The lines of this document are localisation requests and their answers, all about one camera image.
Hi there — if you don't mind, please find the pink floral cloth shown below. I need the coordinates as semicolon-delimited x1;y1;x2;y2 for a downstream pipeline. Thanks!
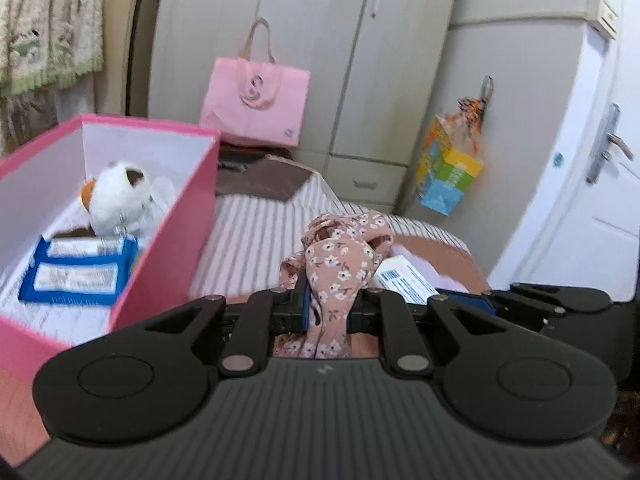
273;211;394;360

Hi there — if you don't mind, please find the white brown plush cat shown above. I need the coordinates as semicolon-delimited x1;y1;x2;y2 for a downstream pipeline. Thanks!
53;162;178;240

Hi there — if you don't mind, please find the blue tissue packet pack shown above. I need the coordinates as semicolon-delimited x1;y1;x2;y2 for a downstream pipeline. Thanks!
18;236;138;307

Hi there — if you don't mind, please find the striped table cloth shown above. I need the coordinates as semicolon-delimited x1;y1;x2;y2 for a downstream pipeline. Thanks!
188;157;492;361

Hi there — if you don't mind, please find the colourful paper gift bag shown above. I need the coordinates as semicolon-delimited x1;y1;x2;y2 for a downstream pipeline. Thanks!
416;76;494;216

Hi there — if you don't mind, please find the black suitcase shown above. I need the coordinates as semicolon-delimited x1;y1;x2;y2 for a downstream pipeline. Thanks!
218;142;293;165

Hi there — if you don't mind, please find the pink tote bag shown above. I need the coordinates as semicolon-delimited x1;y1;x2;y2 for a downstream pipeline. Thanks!
198;18;310;148

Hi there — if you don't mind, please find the pink cardboard box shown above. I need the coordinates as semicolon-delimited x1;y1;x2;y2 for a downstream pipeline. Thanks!
0;112;222;386

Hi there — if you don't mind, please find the white wardrobe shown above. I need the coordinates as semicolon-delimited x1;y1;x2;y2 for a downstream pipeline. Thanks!
149;0;454;210

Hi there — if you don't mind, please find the cream knitted cardigan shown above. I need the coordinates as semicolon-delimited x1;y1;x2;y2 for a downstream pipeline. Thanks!
1;0;104;96

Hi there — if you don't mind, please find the white door with handle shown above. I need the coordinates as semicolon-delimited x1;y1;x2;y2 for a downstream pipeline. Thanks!
488;0;639;300

